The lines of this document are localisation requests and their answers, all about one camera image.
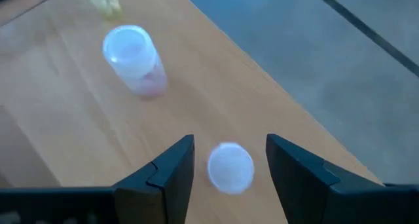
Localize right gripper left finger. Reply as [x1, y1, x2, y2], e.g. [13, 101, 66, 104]
[113, 134, 196, 224]

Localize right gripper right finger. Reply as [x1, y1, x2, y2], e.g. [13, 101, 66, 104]
[266, 133, 387, 224]

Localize orange pill bottle white cap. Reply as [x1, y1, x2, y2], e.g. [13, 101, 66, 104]
[207, 141, 255, 195]

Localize pink pill vial white cap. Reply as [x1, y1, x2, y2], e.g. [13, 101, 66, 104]
[101, 24, 168, 98]

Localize pale green pill vial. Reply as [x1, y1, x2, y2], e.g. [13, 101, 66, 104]
[81, 0, 124, 20]

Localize wooden shelf black legs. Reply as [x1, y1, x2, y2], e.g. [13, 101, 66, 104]
[0, 0, 382, 224]

